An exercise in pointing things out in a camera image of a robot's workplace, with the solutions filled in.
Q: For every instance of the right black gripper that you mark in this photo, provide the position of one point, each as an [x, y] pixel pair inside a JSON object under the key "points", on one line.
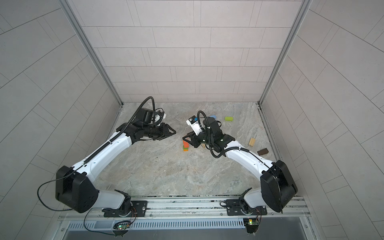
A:
{"points": [[194, 142]]}

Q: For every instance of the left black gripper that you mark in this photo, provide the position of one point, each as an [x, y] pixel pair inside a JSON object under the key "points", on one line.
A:
{"points": [[164, 131]]}

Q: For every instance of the red wood block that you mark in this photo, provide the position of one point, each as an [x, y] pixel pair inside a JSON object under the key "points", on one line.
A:
{"points": [[185, 145]]}

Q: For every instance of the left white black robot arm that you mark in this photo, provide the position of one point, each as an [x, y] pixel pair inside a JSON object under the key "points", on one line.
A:
{"points": [[74, 185]]}

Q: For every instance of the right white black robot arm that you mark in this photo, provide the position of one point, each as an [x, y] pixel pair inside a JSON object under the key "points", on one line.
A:
{"points": [[277, 184]]}

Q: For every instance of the natural tan wood block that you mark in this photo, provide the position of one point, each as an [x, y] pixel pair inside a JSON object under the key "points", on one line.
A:
{"points": [[252, 142]]}

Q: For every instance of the dark brown wood block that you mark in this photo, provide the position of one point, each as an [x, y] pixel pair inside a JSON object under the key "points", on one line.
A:
{"points": [[263, 152]]}

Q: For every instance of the left green circuit board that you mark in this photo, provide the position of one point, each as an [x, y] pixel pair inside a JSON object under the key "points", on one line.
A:
{"points": [[121, 228]]}

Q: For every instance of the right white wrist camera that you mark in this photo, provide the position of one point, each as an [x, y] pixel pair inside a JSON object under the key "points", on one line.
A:
{"points": [[194, 124]]}

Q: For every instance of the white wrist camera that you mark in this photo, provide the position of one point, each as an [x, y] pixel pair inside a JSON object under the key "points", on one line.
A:
{"points": [[159, 116], [194, 124]]}

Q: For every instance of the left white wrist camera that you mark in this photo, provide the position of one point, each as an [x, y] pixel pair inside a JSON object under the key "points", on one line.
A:
{"points": [[159, 116]]}

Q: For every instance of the aluminium mounting rail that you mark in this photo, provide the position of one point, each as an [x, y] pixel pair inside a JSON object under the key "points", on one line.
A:
{"points": [[159, 208]]}

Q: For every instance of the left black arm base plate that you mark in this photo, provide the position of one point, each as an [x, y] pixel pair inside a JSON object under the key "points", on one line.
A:
{"points": [[139, 208]]}

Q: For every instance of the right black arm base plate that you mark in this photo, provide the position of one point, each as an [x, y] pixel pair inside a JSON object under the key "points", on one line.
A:
{"points": [[237, 208]]}

